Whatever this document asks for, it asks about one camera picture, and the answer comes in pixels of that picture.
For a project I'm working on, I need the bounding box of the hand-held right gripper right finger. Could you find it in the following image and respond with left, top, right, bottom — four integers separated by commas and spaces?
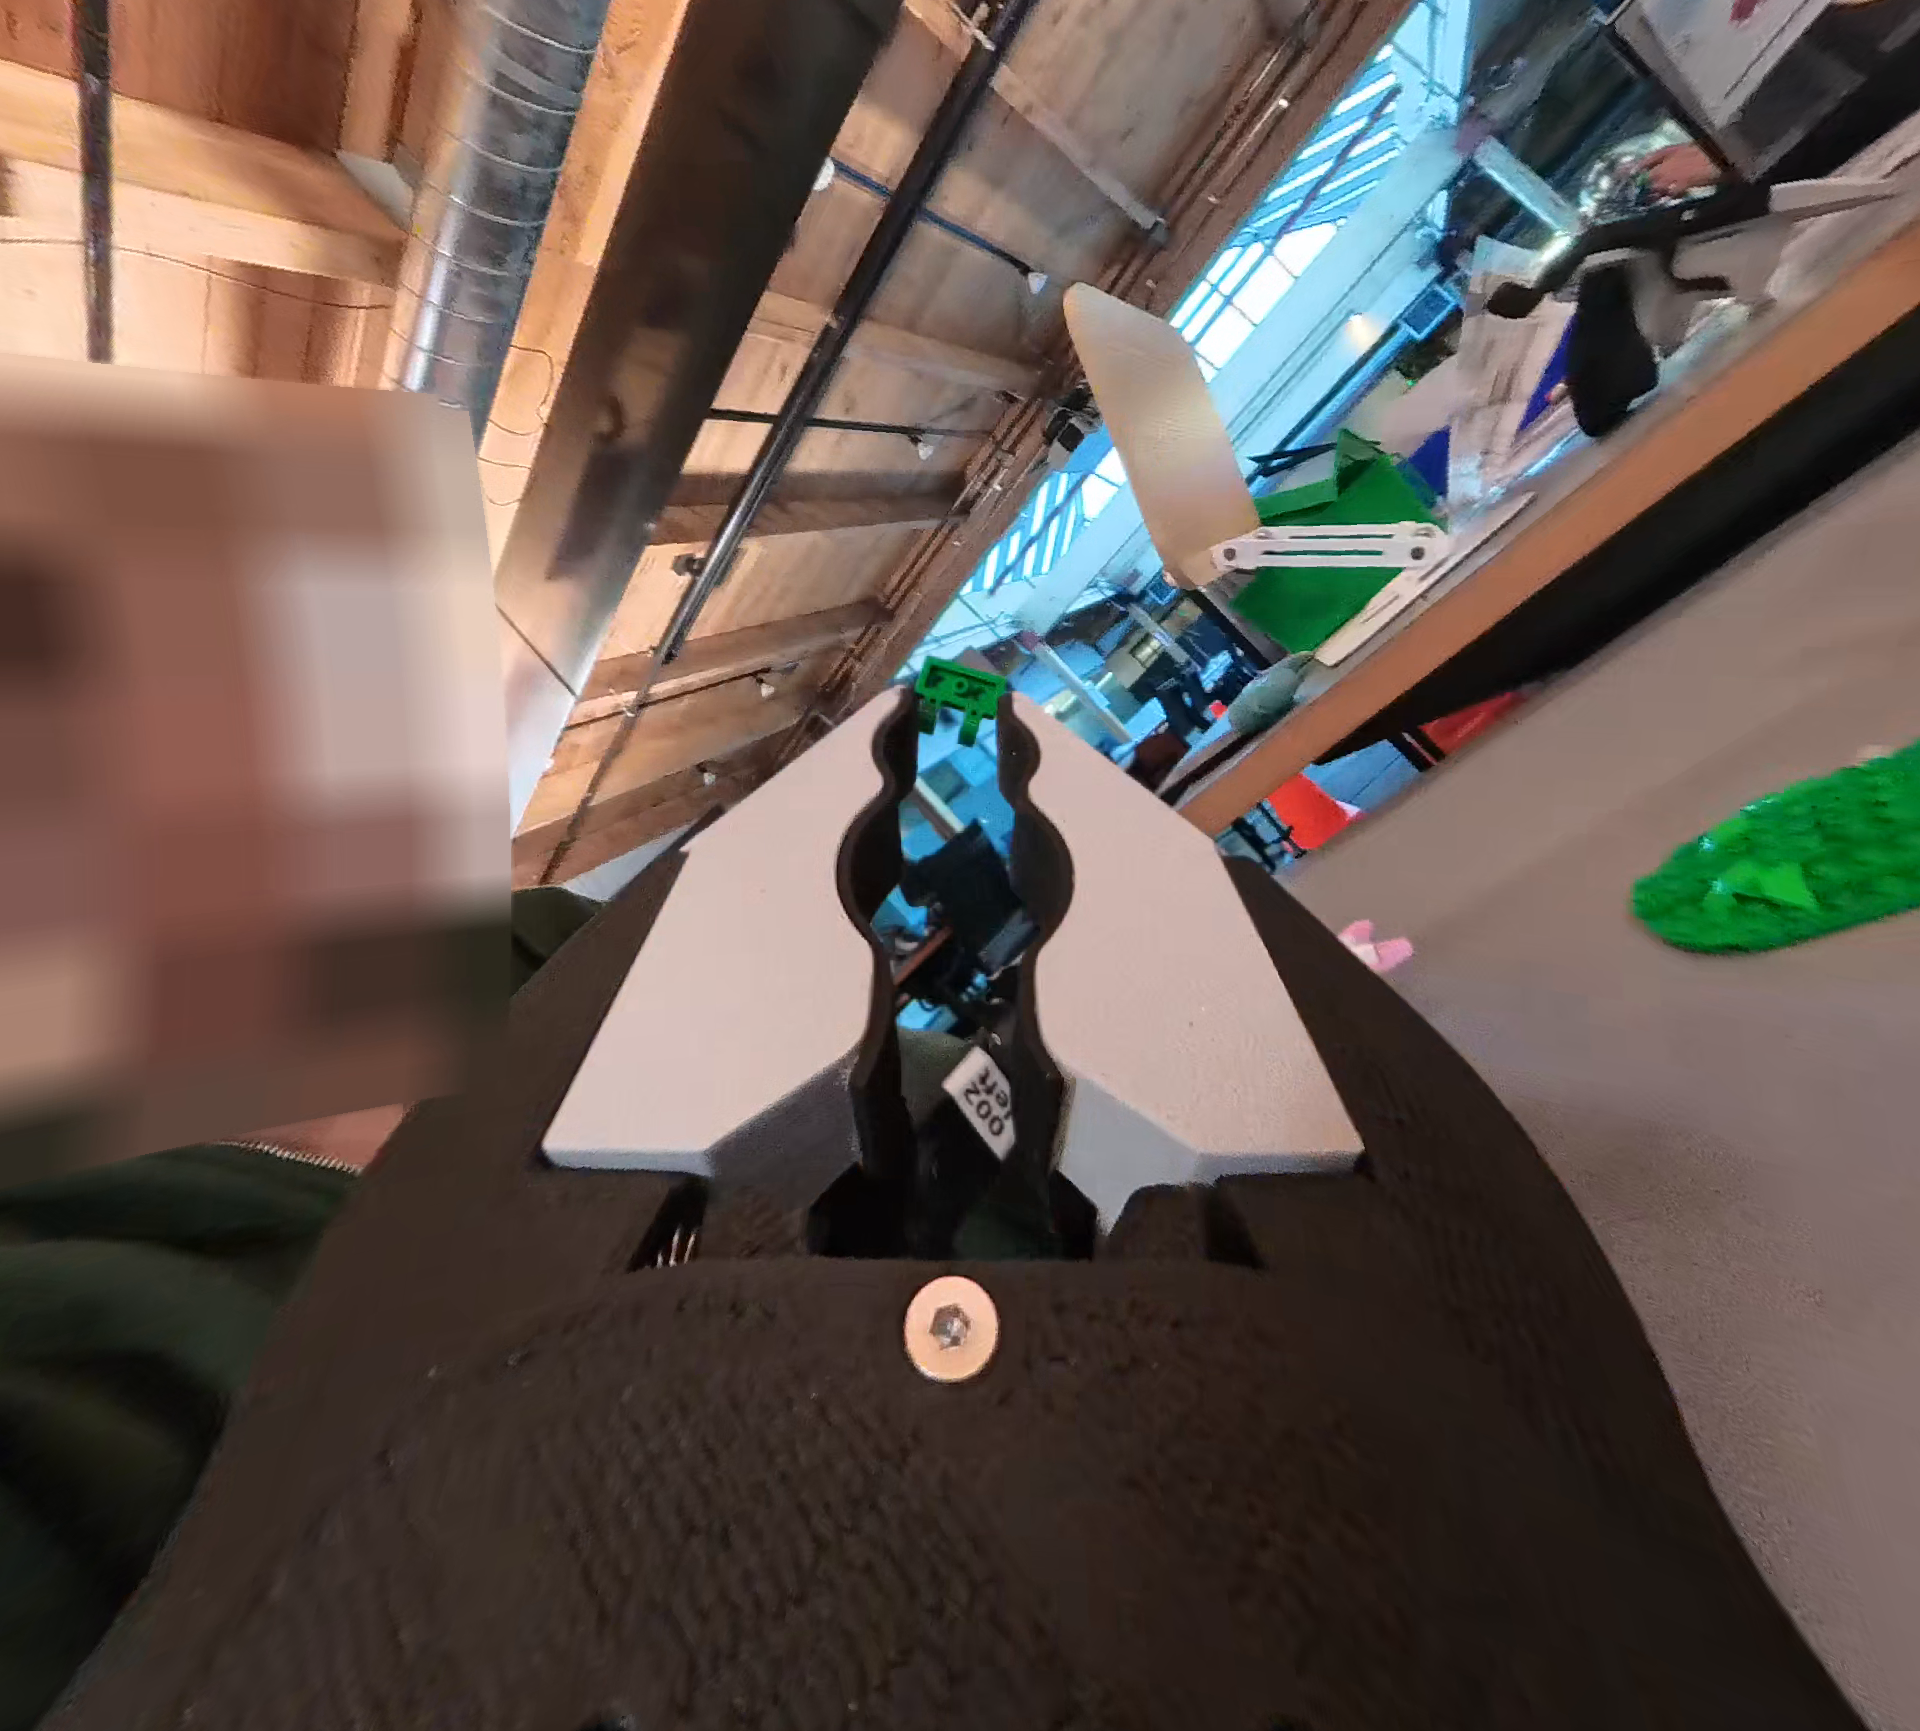
996, 693, 1369, 1235

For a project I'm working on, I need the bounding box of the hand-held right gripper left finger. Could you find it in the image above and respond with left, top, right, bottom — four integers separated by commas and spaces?
543, 685, 924, 1245

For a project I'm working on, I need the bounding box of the small green lego piece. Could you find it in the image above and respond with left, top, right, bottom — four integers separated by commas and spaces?
912, 655, 1006, 733

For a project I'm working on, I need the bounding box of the green lego plant model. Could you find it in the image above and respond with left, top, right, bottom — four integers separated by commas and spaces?
1631, 741, 1920, 957

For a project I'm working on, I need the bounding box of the red chair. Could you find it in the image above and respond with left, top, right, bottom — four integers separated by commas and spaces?
1265, 693, 1524, 857

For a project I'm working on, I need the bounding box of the green box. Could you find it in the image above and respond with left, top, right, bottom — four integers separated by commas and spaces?
1230, 429, 1446, 655

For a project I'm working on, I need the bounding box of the white chair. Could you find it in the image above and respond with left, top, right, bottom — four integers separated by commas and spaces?
1060, 281, 1458, 593

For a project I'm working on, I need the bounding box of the wooden edged desk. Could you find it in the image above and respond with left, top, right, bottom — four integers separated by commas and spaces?
1182, 238, 1920, 835

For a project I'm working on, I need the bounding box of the black ceiling pipe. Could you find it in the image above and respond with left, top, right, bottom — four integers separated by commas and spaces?
652, 0, 1128, 667

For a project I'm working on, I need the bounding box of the person in dark green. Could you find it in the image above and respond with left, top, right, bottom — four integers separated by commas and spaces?
0, 883, 603, 1731

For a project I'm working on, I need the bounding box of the silver spiral air duct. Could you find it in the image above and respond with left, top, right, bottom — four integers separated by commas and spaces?
378, 0, 671, 415

